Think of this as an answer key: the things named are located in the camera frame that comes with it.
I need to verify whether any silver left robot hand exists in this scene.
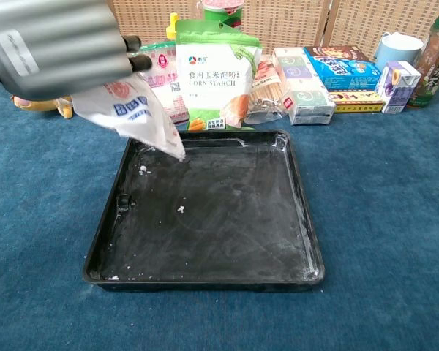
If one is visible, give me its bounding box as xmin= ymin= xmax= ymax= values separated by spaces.
xmin=0 ymin=0 xmax=154 ymax=102

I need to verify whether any white castor sugar bag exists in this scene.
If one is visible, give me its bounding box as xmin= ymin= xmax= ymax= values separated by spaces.
xmin=71 ymin=71 xmax=187 ymax=162

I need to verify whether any yellow plush toy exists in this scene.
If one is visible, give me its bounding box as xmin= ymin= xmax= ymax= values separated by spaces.
xmin=10 ymin=94 xmax=74 ymax=120

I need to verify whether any yellow bottle cap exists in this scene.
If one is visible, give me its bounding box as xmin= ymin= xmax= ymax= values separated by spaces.
xmin=165 ymin=12 xmax=179 ymax=41

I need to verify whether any pink and white bag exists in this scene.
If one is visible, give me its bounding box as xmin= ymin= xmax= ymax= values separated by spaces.
xmin=137 ymin=41 xmax=190 ymax=125

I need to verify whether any green white corn starch bag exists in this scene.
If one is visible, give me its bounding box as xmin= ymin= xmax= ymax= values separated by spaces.
xmin=174 ymin=19 xmax=263 ymax=132

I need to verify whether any green can with pink lid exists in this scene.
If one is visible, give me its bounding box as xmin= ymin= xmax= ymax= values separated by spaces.
xmin=203 ymin=0 xmax=244 ymax=34

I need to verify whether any bamboo skewers pack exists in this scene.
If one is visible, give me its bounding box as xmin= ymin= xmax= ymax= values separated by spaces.
xmin=244 ymin=54 xmax=292 ymax=125

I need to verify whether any black square baking tray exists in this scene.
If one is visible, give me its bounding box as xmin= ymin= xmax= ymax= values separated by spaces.
xmin=83 ymin=129 xmax=326 ymax=293

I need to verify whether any woven rattan folding screen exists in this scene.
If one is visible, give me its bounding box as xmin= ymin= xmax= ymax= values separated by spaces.
xmin=105 ymin=0 xmax=439 ymax=59

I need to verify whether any white tissue pack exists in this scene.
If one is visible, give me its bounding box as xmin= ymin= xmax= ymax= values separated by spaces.
xmin=271 ymin=47 xmax=337 ymax=126

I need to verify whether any blue snack box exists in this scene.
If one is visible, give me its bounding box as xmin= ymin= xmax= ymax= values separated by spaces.
xmin=303 ymin=45 xmax=383 ymax=92

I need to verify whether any yellow and red flat box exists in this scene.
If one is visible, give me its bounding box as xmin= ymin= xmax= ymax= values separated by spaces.
xmin=328 ymin=89 xmax=386 ymax=114

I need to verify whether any light blue mug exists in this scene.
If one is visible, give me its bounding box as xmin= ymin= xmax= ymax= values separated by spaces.
xmin=373 ymin=31 xmax=424 ymax=74

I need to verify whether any purple white drink carton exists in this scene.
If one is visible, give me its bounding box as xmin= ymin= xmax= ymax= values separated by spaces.
xmin=375 ymin=60 xmax=422 ymax=114

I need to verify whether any blue table cloth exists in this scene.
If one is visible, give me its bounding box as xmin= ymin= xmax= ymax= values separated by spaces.
xmin=0 ymin=69 xmax=439 ymax=351

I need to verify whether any green tea bottle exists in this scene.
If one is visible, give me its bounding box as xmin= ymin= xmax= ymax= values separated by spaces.
xmin=405 ymin=5 xmax=439 ymax=110

